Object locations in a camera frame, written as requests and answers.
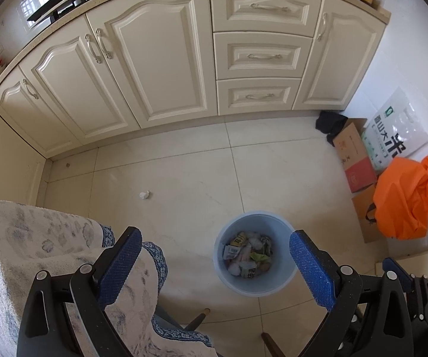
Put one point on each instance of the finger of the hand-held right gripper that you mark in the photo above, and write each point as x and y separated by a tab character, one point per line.
398	269

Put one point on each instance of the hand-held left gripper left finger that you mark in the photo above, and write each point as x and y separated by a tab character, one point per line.
121	264

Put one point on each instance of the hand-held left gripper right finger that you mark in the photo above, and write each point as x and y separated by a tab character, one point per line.
312	267

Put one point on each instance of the light blue plastic bin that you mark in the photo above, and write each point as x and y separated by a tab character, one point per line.
258	286

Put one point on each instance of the heap of discarded wrappers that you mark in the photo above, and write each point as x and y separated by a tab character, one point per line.
243	256

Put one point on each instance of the brown paper bag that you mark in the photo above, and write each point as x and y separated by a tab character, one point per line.
362	230

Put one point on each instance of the orange plastic bag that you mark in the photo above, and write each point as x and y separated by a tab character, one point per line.
403	200

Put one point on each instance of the small white paper ball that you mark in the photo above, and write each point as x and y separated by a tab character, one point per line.
145	194

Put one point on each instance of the dark wooden table leg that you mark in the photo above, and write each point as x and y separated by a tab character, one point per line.
273	346
199	318

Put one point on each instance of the blue white floral tablecloth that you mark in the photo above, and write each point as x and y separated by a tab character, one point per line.
31	238

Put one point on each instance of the cardboard box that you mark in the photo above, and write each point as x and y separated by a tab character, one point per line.
351	148

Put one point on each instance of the white rice bag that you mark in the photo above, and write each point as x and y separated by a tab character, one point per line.
396	130

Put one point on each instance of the black cloth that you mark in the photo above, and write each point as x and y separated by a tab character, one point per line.
329	124

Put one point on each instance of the cream cabinet drawer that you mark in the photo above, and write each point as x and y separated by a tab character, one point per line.
232	98
236	18
228	59

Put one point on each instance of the cream lower kitchen cabinet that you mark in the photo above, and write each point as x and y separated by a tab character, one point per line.
154	63

